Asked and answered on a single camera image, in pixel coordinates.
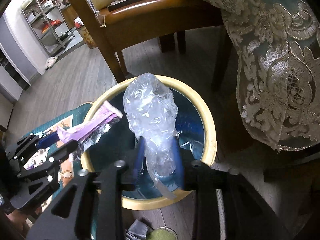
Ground purple foil wrapper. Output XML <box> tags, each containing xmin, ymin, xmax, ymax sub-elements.
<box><xmin>57</xmin><ymin>101</ymin><xmax>123</xmax><ymax>155</ymax></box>

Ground clear plastic bag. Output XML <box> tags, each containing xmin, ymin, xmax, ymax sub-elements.
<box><xmin>123</xmin><ymin>73</ymin><xmax>178</xmax><ymax>199</ymax></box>

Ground teal yellow-rimmed trash bin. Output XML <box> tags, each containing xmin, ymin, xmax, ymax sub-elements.
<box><xmin>81</xmin><ymin>75</ymin><xmax>217</xmax><ymax>211</ymax></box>

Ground floral yellow trash bin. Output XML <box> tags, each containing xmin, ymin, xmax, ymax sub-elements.
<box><xmin>74</xmin><ymin>17</ymin><xmax>97</xmax><ymax>49</ymax></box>

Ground teal patterned mat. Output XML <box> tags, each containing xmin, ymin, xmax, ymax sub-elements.
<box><xmin>23</xmin><ymin>102</ymin><xmax>98</xmax><ymax>240</ymax></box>

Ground green slipper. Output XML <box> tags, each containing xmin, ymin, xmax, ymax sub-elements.
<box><xmin>146</xmin><ymin>227</ymin><xmax>177</xmax><ymax>240</ymax></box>

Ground white slippers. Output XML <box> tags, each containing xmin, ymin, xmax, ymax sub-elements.
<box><xmin>45</xmin><ymin>56</ymin><xmax>58</xmax><ymax>70</ymax></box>

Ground metal shelf rack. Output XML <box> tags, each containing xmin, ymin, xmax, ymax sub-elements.
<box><xmin>21</xmin><ymin>0</ymin><xmax>75</xmax><ymax>56</ymax></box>

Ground wooden chair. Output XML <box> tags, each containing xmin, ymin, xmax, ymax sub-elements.
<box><xmin>69</xmin><ymin>0</ymin><xmax>223</xmax><ymax>82</ymax></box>

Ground lace embroidered tablecloth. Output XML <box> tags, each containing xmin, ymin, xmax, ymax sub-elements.
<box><xmin>204</xmin><ymin>0</ymin><xmax>319</xmax><ymax>151</ymax></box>

